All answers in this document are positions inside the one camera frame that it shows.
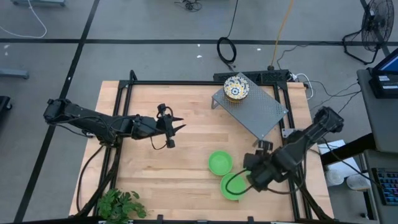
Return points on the black cart corner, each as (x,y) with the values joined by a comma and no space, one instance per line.
(4,102)

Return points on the white round container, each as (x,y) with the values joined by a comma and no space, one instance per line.
(334,177)
(357,182)

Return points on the grey cart base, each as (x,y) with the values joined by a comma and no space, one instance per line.
(37,2)

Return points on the black diagonal bar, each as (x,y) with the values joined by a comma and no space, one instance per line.
(351,149)

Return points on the yellow patterned mini bowl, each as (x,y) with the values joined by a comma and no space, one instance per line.
(236,88)

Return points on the black table edge bracket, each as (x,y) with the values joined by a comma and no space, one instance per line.
(160,218)
(250,219)

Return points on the green mini bowl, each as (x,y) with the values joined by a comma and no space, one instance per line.
(220,163)
(234,185)

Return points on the black computer keyboard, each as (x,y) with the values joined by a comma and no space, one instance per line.
(387,186)

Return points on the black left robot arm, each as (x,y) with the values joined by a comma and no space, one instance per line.
(81,116)

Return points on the grey stand foot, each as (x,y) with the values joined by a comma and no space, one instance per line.
(14,73)

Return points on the black floor fan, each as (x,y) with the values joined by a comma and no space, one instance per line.
(377,25)

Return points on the grey perforated metal shelf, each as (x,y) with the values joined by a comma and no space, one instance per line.
(261,112)

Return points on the grey side desk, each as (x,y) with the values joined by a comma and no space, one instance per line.
(385,124)

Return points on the white paper sheet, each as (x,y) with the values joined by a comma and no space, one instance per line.
(348,166)

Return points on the green artificial plant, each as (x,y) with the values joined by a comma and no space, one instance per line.
(118,205)

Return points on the black laptop computer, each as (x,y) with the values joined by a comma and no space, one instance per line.
(384,84)

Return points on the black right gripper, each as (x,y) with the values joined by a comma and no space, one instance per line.
(262,171)

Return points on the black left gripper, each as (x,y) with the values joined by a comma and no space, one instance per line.
(146,127)

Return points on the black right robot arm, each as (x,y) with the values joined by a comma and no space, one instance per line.
(311,133)

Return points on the black power strip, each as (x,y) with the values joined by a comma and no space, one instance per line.
(270,76)

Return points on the black aluminium table frame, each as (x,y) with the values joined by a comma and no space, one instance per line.
(202,82)

